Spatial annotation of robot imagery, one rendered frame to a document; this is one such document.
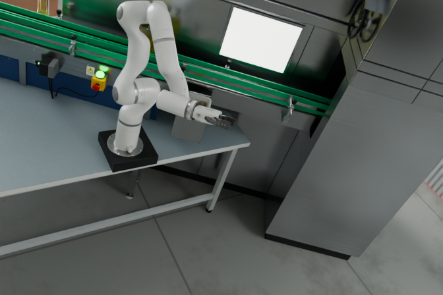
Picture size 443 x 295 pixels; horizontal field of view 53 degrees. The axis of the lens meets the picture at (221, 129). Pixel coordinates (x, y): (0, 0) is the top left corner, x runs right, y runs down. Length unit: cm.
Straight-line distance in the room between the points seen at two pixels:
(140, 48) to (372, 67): 113
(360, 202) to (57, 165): 183
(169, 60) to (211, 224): 167
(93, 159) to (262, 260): 141
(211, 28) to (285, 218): 135
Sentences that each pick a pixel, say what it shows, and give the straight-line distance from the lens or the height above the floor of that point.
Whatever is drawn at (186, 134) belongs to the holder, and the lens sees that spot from 246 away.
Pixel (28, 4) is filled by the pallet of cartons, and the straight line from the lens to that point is 440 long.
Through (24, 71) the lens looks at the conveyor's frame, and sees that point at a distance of 278.
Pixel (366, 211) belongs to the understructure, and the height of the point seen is 57.
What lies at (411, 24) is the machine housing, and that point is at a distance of 226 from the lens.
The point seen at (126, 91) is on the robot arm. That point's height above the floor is 123.
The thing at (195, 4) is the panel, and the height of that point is 142.
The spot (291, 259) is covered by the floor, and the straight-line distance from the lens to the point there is 328.
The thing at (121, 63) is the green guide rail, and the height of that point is 108.
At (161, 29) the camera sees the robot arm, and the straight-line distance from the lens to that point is 184.
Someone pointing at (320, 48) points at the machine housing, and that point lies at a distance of 267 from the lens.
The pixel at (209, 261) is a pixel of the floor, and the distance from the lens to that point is 305.
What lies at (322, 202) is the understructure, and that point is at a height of 54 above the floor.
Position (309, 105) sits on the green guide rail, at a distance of 265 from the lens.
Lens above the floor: 250
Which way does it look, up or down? 39 degrees down
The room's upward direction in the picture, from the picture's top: 20 degrees clockwise
